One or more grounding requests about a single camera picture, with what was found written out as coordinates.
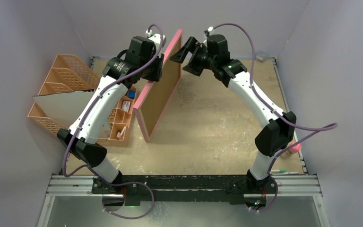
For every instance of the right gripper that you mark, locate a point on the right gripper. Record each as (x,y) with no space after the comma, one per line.
(191,54)

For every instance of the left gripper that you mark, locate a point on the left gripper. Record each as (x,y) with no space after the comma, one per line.
(155,77)

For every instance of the pink wooden photo frame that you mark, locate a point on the pink wooden photo frame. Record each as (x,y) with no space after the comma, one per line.
(145,90)

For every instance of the brown cardboard backing board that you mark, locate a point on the brown cardboard backing board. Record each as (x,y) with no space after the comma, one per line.
(160,91)

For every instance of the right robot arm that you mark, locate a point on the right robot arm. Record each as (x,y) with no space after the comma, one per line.
(277,125)

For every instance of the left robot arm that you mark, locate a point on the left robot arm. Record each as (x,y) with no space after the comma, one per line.
(142,60)

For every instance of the blue small box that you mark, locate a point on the blue small box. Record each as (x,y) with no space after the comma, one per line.
(131,94)

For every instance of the red white small box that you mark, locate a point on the red white small box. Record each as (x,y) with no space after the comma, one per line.
(125,106)

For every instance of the small clear jar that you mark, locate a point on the small clear jar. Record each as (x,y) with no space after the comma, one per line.
(261,56)

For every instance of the white item in compartment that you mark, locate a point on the white item in compartment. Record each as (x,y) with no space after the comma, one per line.
(120,133)

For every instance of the white sheet in organizer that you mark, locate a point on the white sheet in organizer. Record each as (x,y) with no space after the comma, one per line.
(59,110)

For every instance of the pink capped bottle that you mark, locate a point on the pink capped bottle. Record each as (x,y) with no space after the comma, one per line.
(295,149)

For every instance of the green marker pen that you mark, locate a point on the green marker pen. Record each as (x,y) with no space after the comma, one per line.
(276,171)

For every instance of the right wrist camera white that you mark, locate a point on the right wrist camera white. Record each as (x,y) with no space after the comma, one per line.
(208,32)

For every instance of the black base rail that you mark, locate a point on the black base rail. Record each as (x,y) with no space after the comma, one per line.
(233,189)

